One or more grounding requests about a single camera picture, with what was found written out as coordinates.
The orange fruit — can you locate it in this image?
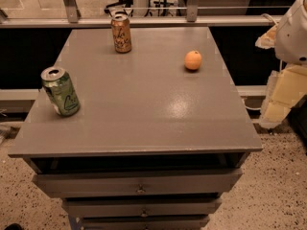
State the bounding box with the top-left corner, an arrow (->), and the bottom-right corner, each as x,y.
184,51 -> 202,70

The green soda can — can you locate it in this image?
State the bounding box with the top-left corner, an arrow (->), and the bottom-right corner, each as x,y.
40,66 -> 81,116

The middle grey drawer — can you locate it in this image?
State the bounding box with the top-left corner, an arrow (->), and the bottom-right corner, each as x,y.
62,197 -> 221,218

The orange soda can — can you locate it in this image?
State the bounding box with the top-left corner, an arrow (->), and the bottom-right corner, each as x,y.
111,13 -> 131,53

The top grey drawer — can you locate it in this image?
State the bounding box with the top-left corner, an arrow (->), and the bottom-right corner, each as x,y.
33,169 -> 242,198

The grey drawer cabinet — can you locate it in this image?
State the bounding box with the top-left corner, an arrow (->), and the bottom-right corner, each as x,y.
8,27 -> 264,230

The bottom grey drawer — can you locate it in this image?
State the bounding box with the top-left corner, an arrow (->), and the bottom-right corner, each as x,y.
82,215 -> 209,230

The metal railing frame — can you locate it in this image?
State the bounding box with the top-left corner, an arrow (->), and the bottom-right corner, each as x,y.
0,0 -> 307,29

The grey drawer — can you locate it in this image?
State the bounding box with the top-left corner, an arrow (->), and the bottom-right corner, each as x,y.
62,197 -> 221,218
33,169 -> 242,198
82,215 -> 209,230

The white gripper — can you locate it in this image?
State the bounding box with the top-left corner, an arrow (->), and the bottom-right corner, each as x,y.
255,0 -> 307,128

